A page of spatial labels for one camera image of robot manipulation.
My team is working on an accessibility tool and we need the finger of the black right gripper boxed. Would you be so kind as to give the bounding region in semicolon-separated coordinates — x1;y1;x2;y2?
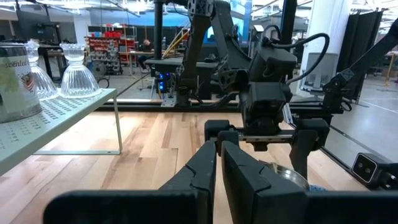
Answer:
204;119;240;156
289;118;330;180

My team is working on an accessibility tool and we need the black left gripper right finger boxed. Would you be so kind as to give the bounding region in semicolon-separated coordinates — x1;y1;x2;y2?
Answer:
221;141;398;224

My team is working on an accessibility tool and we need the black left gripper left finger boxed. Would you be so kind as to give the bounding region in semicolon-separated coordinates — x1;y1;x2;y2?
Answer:
43;141;218;224

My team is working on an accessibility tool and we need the silver labelled candle tin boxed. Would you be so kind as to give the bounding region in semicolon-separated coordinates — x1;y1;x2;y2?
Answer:
259;160;311;191
0;42;43;124

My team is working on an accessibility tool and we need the clear ribbed glass candlestick holder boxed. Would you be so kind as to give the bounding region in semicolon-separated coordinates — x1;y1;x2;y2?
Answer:
24;39;59;101
58;42;103;100

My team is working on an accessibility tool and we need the black box with blue lights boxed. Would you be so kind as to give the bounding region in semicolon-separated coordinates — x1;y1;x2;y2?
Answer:
156;70;172;94

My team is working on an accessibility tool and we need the white square pillar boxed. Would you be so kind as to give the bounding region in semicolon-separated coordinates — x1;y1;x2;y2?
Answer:
295;0;354;99

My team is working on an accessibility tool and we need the black curtain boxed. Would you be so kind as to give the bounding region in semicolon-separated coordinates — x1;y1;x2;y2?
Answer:
335;9;385;103

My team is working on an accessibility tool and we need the person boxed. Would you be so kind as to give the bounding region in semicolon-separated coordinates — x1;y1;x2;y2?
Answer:
136;39;155;71

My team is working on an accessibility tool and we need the rack with red bins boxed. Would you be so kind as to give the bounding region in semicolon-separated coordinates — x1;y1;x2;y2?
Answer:
85;29;137;75

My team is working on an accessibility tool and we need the mint green perforated metal shelf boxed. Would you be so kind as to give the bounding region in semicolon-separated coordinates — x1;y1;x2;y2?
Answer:
0;88;124;177

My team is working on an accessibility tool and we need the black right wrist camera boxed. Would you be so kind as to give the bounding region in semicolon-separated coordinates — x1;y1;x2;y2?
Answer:
248;45;299;84

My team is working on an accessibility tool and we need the black table-level camera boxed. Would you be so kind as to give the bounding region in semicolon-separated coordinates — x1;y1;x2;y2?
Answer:
351;152;398;190

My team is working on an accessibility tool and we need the black camera cable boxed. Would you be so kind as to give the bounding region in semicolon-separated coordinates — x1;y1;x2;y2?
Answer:
261;24;331;85

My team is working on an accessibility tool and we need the black aluminium rig frame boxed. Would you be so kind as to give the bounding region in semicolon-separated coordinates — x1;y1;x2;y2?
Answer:
96;0;398;194

